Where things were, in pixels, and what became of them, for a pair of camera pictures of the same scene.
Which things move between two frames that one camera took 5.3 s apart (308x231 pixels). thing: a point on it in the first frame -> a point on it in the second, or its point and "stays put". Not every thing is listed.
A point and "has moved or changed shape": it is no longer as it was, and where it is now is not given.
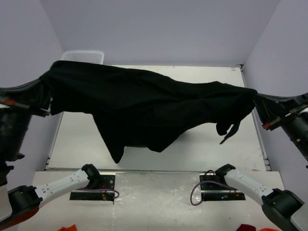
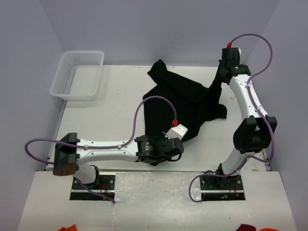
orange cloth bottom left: x=71 y=228 stays put
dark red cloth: x=243 y=227 stays put
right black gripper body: x=295 y=104 -> x=220 y=74
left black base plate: x=105 y=180 stays put
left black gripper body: x=13 y=98 -> x=160 y=158
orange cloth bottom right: x=268 y=229 stays put
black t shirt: x=132 y=108 has moved or changed shape
